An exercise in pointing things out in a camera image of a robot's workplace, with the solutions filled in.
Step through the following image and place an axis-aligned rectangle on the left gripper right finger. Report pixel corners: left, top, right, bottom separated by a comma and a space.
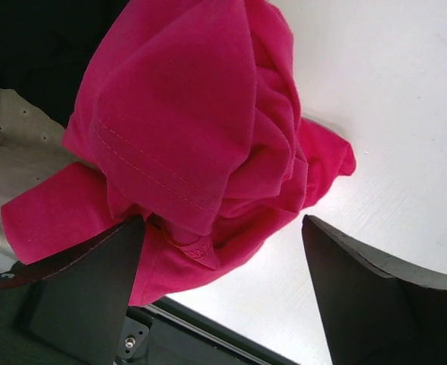
302, 215, 447, 364

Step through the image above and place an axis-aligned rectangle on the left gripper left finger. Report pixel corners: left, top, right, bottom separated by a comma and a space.
0, 217, 145, 364

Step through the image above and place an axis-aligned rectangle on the pink t shirt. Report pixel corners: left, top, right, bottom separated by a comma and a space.
1, 1, 356, 306

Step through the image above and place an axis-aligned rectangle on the wicker laundry basket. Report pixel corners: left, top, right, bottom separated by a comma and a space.
0, 64, 76, 282

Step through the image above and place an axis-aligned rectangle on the black t shirt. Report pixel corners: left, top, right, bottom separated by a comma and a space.
0, 0, 127, 127

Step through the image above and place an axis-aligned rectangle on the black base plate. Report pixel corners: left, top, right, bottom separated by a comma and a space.
113, 298, 293, 365

